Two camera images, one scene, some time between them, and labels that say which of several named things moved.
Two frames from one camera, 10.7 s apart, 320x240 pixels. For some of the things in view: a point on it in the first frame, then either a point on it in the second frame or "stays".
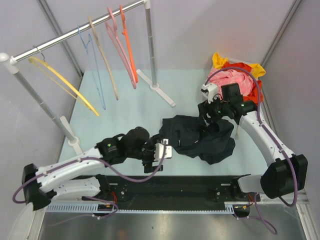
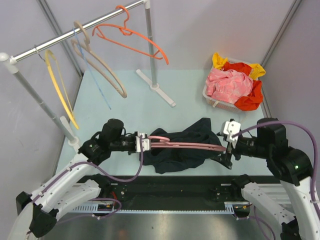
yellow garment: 256,70 stays
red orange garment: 256,94 stays
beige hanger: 104,56 -> 87,55
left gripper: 148,164 -> 133,135
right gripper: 204,108 -> 224,158
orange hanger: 124,32 -> 127,31
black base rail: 171,189 stays
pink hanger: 117,40 -> 162,142
